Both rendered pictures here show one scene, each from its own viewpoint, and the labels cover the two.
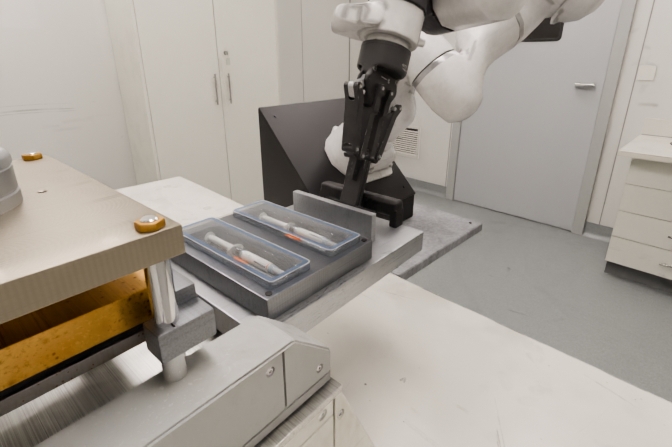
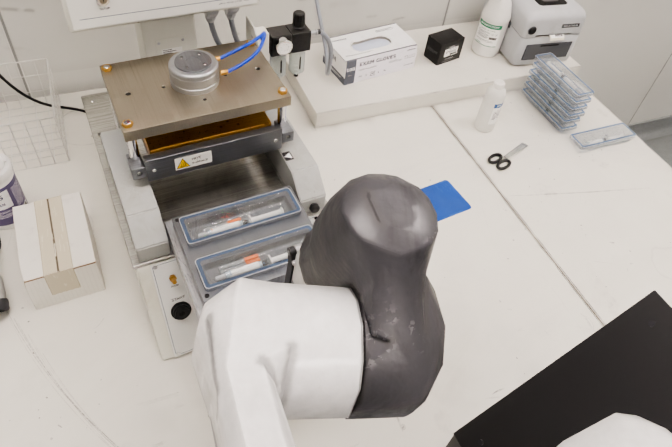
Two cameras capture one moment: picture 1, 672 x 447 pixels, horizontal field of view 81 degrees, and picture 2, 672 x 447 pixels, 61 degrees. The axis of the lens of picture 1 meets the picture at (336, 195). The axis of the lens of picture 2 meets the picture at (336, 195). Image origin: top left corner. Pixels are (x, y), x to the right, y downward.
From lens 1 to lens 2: 0.94 m
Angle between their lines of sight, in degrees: 87
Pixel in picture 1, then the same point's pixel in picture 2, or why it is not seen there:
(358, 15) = not seen: hidden behind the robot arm
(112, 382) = (204, 184)
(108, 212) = (155, 116)
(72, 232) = (140, 108)
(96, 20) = not seen: outside the picture
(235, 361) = (130, 194)
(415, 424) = (170, 399)
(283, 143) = (590, 344)
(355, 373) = not seen: hidden behind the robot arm
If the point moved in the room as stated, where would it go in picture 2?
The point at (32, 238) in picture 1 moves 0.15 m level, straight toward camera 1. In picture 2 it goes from (142, 100) to (38, 112)
